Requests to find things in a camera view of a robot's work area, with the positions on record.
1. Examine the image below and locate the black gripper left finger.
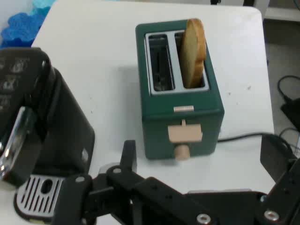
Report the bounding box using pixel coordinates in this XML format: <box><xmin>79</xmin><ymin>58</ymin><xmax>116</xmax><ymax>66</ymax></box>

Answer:
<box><xmin>53</xmin><ymin>140</ymin><xmax>213</xmax><ymax>225</ymax></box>

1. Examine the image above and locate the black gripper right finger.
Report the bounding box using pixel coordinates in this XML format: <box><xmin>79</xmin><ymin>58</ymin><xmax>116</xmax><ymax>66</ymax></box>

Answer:
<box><xmin>187</xmin><ymin>134</ymin><xmax>300</xmax><ymax>225</ymax></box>

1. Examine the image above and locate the beige toaster lever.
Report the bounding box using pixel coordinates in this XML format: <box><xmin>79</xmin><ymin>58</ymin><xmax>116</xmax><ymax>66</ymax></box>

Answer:
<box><xmin>168</xmin><ymin>119</ymin><xmax>203</xmax><ymax>143</ymax></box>

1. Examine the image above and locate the black box on floor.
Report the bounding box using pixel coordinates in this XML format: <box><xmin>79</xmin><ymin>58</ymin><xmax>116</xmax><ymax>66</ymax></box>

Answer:
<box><xmin>280</xmin><ymin>97</ymin><xmax>300</xmax><ymax>132</ymax></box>

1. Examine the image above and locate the beige round toaster knob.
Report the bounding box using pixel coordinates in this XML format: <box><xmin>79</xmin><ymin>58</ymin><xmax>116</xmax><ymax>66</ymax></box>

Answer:
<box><xmin>174</xmin><ymin>144</ymin><xmax>191</xmax><ymax>161</ymax></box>

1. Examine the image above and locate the dark green two-slot toaster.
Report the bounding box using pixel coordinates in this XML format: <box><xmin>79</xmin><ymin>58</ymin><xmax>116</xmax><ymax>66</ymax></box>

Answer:
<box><xmin>135</xmin><ymin>19</ymin><xmax>225</xmax><ymax>161</ymax></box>

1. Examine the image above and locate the black coffee machine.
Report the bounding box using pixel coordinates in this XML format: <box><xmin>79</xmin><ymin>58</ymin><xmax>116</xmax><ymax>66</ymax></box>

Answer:
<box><xmin>0</xmin><ymin>46</ymin><xmax>96</xmax><ymax>222</ymax></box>

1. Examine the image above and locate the white label sticker red text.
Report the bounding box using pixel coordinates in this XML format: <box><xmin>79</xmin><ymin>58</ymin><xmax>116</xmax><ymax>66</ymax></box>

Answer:
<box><xmin>173</xmin><ymin>105</ymin><xmax>195</xmax><ymax>113</ymax></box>

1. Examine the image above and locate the toasted bread slice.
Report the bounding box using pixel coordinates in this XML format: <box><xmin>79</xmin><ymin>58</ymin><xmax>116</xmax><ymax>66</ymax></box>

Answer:
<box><xmin>180</xmin><ymin>18</ymin><xmax>207</xmax><ymax>89</ymax></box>

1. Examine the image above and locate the white furniture piece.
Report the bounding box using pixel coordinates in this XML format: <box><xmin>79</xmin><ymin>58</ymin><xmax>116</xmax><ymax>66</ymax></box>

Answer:
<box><xmin>253</xmin><ymin>0</ymin><xmax>300</xmax><ymax>22</ymax></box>

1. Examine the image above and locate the dark blue foam piece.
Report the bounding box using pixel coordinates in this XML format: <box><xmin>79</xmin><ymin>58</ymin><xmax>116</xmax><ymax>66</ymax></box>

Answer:
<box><xmin>0</xmin><ymin>12</ymin><xmax>45</xmax><ymax>49</ymax></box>

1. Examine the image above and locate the light cyan foam piece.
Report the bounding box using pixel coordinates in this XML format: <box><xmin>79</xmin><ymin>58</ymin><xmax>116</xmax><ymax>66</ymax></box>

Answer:
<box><xmin>31</xmin><ymin>0</ymin><xmax>57</xmax><ymax>16</ymax></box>

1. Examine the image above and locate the black toaster power cable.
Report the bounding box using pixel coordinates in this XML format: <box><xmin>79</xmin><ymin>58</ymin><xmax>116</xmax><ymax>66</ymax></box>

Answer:
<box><xmin>217</xmin><ymin>132</ymin><xmax>277</xmax><ymax>143</ymax></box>

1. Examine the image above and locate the black looped floor cable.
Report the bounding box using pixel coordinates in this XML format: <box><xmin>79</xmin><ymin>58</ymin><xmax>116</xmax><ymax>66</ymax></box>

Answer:
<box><xmin>277</xmin><ymin>75</ymin><xmax>300</xmax><ymax>105</ymax></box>

